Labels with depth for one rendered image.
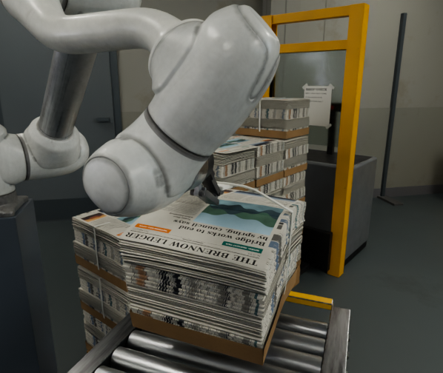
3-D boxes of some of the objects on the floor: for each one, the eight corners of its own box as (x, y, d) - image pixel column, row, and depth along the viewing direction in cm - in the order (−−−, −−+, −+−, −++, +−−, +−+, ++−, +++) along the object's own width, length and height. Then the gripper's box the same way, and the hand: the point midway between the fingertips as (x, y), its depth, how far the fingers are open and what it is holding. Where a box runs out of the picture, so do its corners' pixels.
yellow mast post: (327, 274, 280) (350, 4, 230) (332, 269, 287) (355, 7, 237) (338, 277, 274) (364, 2, 224) (343, 273, 281) (370, 4, 231)
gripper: (167, 83, 60) (216, 91, 80) (163, 230, 66) (210, 203, 85) (210, 85, 58) (250, 93, 78) (202, 237, 63) (241, 209, 83)
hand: (227, 152), depth 80 cm, fingers open, 14 cm apart
